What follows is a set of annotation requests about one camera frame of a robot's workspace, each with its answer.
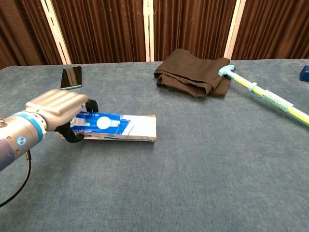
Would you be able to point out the white screen frame post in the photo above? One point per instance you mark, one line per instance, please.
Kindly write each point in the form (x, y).
(146, 29)
(57, 33)
(233, 29)

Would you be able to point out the blue white light bulb box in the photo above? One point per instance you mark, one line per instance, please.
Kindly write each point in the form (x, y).
(135, 128)

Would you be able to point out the dark blue object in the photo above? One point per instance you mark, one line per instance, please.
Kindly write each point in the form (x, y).
(304, 73)

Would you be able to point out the yellow rod with blue ends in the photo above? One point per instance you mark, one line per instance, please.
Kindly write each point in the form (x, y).
(275, 101)

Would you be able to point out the black smartphone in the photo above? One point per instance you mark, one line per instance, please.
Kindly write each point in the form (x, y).
(71, 77)

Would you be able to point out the dark brown folded cloth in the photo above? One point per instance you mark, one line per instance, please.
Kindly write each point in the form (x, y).
(188, 72)

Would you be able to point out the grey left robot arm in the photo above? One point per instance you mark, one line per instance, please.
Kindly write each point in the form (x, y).
(14, 140)

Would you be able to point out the brown pleated curtain panel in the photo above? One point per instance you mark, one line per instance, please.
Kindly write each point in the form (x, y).
(275, 29)
(21, 31)
(101, 29)
(193, 24)

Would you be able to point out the blue felt table cover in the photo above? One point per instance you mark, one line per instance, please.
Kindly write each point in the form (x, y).
(193, 169)

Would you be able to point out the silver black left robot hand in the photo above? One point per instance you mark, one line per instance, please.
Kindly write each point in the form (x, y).
(58, 106)

